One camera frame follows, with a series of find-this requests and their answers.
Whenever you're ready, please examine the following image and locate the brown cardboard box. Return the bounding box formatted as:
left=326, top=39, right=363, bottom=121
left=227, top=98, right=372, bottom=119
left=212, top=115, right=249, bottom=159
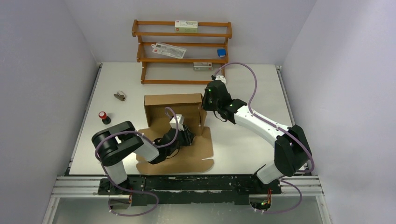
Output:
left=136, top=93, right=214, bottom=175

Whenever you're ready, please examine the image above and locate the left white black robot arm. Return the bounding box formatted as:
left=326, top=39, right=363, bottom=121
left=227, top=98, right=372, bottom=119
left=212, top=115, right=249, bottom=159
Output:
left=91, top=121, right=195, bottom=194

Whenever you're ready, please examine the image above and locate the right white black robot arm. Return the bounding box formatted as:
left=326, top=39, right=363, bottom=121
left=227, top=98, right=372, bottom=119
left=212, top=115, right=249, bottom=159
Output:
left=202, top=80, right=312, bottom=193

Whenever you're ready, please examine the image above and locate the small white red box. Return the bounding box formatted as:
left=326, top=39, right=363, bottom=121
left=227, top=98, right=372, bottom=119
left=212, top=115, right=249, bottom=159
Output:
left=193, top=62, right=213, bottom=71

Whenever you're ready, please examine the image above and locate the white green box top shelf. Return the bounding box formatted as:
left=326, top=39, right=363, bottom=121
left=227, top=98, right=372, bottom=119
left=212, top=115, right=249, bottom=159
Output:
left=174, top=20, right=198, bottom=33

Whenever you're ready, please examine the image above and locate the small blue object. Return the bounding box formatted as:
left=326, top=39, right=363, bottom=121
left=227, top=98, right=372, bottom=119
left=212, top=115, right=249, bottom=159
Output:
left=217, top=49, right=226, bottom=58

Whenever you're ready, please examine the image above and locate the wooden three-tier shelf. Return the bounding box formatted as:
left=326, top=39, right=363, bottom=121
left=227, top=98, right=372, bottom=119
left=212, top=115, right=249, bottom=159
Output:
left=131, top=20, right=233, bottom=84

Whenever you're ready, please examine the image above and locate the small grey brown clip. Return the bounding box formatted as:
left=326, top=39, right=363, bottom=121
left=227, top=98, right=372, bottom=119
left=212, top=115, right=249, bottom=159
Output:
left=113, top=91, right=126, bottom=102

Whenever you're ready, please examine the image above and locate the clear plastic blister package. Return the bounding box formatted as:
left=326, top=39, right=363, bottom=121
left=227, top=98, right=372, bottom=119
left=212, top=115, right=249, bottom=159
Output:
left=151, top=42, right=187, bottom=59

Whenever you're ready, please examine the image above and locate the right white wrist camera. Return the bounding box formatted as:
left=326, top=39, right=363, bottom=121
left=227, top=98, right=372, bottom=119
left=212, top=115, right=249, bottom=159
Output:
left=215, top=75, right=227, bottom=84

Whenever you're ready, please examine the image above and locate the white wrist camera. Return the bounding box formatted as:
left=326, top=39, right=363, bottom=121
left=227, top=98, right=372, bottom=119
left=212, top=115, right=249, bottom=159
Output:
left=215, top=75, right=227, bottom=84
left=170, top=114, right=184, bottom=131

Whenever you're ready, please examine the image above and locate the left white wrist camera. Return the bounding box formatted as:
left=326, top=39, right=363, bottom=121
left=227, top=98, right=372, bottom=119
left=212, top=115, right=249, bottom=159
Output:
left=170, top=114, right=184, bottom=131

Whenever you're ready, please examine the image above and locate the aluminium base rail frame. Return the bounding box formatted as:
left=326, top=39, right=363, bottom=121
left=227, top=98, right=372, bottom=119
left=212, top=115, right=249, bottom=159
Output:
left=51, top=175, right=324, bottom=206

